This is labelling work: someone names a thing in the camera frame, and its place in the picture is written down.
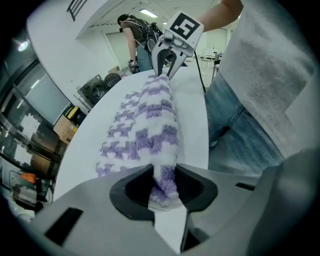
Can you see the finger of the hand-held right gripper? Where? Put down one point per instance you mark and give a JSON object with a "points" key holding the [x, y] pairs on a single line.
{"points": [[157, 60], [178, 61]]}

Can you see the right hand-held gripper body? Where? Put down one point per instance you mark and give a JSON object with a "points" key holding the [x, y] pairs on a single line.
{"points": [[183, 27]]}

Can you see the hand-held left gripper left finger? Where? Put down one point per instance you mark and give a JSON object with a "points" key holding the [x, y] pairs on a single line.
{"points": [[95, 220]]}

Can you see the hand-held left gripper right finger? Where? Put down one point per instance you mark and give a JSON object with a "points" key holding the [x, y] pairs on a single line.
{"points": [[232, 215]]}

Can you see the purple white patterned towel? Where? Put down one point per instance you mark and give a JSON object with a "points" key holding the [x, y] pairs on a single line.
{"points": [[155, 125]]}

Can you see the person's right forearm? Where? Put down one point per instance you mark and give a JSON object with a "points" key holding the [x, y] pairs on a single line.
{"points": [[220, 15]]}

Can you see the ceiling light panel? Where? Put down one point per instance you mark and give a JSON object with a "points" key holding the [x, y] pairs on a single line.
{"points": [[148, 12]]}

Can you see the small dark washing machine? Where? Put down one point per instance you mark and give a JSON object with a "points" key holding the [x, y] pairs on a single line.
{"points": [[112, 80]]}

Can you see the large grey washing machine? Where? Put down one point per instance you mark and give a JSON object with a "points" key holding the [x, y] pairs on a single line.
{"points": [[93, 88]]}

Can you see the orange object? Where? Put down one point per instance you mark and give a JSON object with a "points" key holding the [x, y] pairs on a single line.
{"points": [[28, 178]]}

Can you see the person's blue jeans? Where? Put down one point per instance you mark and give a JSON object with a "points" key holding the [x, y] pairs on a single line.
{"points": [[237, 135]]}

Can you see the person's grey shirt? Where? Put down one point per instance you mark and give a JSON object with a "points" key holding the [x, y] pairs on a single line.
{"points": [[265, 65]]}

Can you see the brown cardboard box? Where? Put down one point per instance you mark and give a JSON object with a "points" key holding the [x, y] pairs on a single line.
{"points": [[65, 128]]}

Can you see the yellow black tool case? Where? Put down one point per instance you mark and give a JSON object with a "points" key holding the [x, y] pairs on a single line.
{"points": [[71, 112]]}

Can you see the large glass window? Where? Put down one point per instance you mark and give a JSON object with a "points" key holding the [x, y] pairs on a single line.
{"points": [[42, 97]]}

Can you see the black wall vent grille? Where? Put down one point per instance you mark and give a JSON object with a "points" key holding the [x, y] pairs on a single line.
{"points": [[76, 8]]}

